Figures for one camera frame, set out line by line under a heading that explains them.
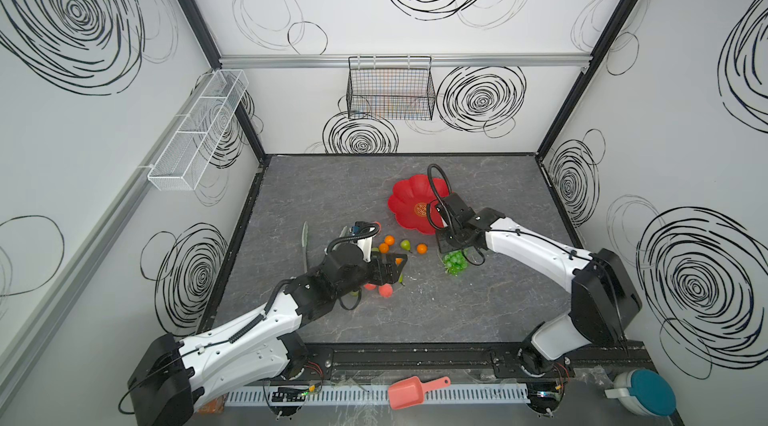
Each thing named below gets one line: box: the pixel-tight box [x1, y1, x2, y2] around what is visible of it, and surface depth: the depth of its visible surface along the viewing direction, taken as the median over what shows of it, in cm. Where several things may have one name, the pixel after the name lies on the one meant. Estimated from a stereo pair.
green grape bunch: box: [443, 250, 469, 276], surface depth 90 cm
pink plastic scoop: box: [388, 376, 451, 410], surface depth 71 cm
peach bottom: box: [380, 283, 393, 298], surface depth 84 cm
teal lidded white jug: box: [604, 368, 677, 417], surface depth 66 cm
